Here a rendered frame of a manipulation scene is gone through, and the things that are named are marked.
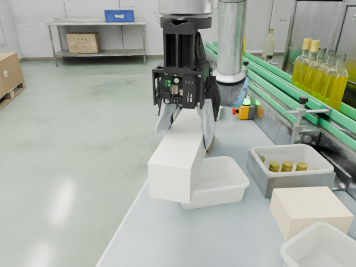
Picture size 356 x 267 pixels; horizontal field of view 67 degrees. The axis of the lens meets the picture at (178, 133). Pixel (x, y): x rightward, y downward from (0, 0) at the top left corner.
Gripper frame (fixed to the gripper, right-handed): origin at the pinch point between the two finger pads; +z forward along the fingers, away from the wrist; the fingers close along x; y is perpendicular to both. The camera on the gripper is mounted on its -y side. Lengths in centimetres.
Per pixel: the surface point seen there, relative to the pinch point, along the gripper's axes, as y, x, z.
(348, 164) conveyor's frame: -42, 44, 25
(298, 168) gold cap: -41, 29, 29
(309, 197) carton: -23.7, 29.4, 26.6
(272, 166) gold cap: -40, 21, 28
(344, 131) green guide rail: -50, 43, 18
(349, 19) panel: -88, 47, -14
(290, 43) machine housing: -135, 33, 2
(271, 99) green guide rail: -80, 21, 18
